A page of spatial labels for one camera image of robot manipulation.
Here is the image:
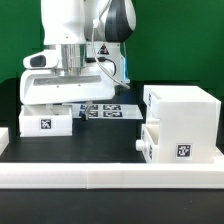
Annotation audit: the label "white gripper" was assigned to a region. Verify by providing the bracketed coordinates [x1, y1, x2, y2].
[20, 66, 115, 121]

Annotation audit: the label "white drawer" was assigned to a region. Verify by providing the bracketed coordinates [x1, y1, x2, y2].
[19, 105, 73, 137]
[135, 119, 160, 163]

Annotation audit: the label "white drawer front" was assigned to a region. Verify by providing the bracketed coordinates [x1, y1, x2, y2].
[135, 119, 160, 163]

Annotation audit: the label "white drawer cabinet box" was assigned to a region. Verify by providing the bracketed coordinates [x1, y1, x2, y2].
[143, 85, 221, 163]

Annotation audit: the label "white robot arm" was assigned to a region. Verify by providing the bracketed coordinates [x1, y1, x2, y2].
[20, 0, 136, 114]

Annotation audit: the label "white marker sheet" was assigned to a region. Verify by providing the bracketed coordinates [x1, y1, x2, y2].
[64, 103, 143, 120]

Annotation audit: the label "white block left edge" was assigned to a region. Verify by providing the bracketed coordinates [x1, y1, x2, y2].
[0, 127, 9, 155]

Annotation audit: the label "white corner fence rail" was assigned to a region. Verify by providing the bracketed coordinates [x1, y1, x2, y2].
[0, 153, 224, 189]

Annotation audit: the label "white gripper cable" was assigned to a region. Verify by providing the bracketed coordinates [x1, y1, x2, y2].
[91, 0, 132, 90]

